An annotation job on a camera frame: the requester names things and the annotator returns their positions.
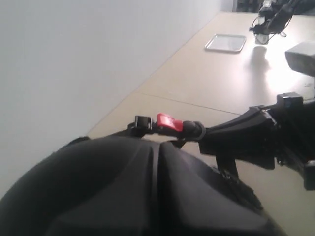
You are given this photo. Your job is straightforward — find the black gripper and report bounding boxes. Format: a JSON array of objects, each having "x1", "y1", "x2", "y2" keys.
[{"x1": 199, "y1": 92, "x2": 315, "y2": 191}]

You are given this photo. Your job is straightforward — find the black helmet with visor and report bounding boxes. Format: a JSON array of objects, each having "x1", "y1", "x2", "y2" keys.
[{"x1": 0, "y1": 115, "x2": 284, "y2": 236}]

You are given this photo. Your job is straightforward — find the grey camera box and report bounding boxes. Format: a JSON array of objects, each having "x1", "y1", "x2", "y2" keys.
[{"x1": 285, "y1": 41, "x2": 315, "y2": 77}]

